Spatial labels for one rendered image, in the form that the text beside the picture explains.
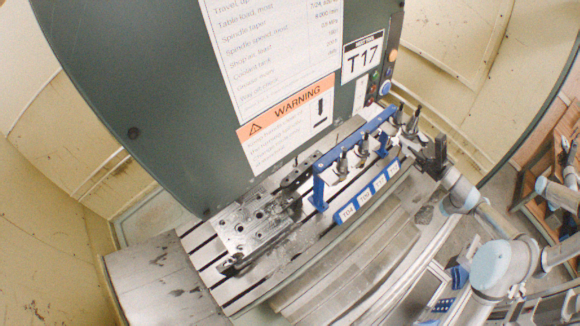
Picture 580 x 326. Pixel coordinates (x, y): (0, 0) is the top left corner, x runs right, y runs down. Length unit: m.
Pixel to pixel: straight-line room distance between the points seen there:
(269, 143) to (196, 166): 0.11
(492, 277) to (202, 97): 0.60
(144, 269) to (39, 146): 0.95
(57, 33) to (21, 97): 1.22
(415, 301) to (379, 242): 0.77
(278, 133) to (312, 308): 0.99
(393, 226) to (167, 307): 1.31
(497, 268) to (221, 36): 0.60
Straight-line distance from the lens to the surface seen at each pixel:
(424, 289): 1.91
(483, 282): 0.59
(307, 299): 1.20
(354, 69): 0.37
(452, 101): 1.29
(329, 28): 0.29
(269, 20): 0.23
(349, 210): 1.07
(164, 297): 1.44
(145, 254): 1.56
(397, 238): 1.33
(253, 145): 0.31
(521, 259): 0.63
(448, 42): 1.17
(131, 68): 0.20
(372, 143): 0.92
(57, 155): 1.54
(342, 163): 0.78
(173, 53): 0.20
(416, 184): 1.44
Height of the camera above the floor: 1.93
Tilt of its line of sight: 57 degrees down
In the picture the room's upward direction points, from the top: 10 degrees counter-clockwise
